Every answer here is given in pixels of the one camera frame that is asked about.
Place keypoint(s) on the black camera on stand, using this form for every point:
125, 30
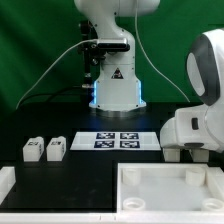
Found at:
95, 52

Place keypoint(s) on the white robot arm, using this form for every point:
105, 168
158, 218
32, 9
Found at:
117, 91

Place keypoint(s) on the white square tabletop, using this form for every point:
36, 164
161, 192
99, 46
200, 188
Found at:
145, 187

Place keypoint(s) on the white U-shaped obstacle fence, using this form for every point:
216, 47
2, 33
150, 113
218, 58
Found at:
152, 217

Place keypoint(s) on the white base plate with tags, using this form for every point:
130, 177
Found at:
134, 141

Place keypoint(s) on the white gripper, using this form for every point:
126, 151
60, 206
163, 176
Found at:
188, 130

